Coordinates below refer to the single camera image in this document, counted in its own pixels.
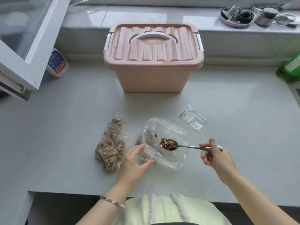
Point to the grey windowsill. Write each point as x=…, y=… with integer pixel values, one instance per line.
x=140, y=17

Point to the metal cup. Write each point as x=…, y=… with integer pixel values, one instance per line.
x=264, y=18

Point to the white bottle with blue label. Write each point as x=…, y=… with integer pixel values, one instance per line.
x=57, y=64

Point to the walnut pieces in spoon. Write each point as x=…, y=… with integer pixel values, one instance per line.
x=168, y=143

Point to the walnut filled zip bag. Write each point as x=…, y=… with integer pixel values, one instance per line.
x=112, y=134
x=109, y=161
x=120, y=148
x=101, y=148
x=117, y=121

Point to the green liquid bottle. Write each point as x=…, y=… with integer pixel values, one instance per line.
x=289, y=70

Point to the person's right forearm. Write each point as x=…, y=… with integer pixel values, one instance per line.
x=257, y=201

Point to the small clear zip bag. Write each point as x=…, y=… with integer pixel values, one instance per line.
x=164, y=160

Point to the crumpled dark wrappers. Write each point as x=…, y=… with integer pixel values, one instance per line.
x=229, y=14

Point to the person's left thumb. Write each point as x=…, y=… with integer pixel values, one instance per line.
x=147, y=164

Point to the person's left hand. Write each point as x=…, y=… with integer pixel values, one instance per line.
x=129, y=167

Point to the metal spoon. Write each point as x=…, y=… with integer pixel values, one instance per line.
x=187, y=146

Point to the pink ribbed box lid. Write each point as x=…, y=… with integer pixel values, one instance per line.
x=152, y=52

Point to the white window sash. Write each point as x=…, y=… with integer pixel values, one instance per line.
x=44, y=39

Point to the person's right thumb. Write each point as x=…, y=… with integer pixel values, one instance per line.
x=205, y=145

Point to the crumpled foil piece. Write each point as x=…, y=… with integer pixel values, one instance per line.
x=287, y=19

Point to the person's right hand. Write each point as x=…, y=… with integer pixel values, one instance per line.
x=220, y=164

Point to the person's left forearm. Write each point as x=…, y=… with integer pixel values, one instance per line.
x=105, y=206

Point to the pink plastic storage box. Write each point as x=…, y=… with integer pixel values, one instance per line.
x=152, y=79

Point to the large clear bag of walnuts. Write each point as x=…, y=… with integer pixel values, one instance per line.
x=164, y=128

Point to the pink plate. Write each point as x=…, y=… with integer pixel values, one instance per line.
x=234, y=24

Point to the empty small zip bag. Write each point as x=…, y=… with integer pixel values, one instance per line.
x=193, y=118

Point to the pale yellow sweater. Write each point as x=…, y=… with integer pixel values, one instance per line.
x=206, y=213

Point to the black cup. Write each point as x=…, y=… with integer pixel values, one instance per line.
x=246, y=16

